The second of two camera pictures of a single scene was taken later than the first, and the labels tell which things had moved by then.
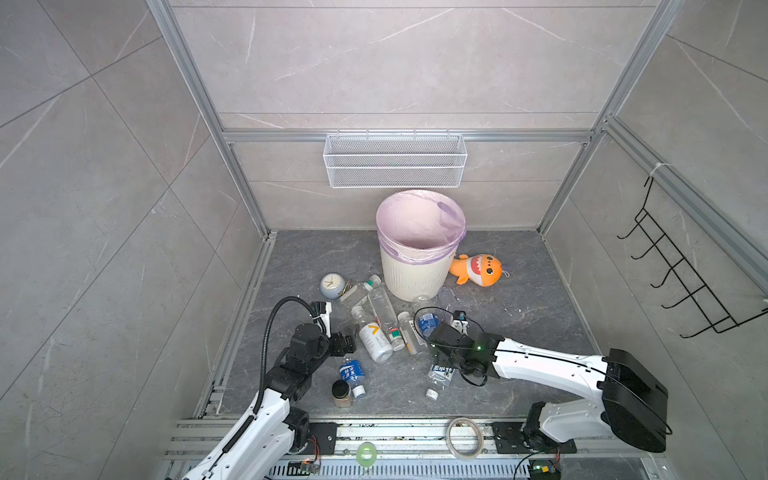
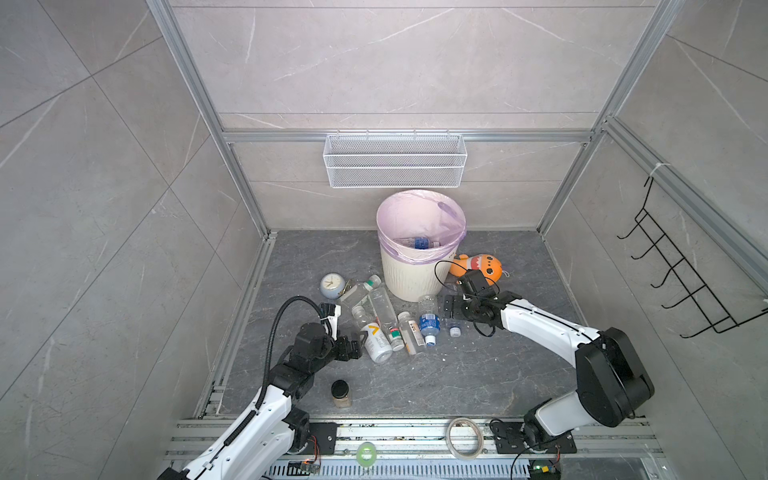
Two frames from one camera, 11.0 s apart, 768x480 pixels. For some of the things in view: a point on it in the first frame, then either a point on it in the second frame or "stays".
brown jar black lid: x=341 y=393 stays
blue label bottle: x=353 y=371 to x=416 y=242
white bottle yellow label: x=376 y=342 stays
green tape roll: x=371 y=461 stays
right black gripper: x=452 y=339 to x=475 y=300
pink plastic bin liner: x=420 y=226 stays
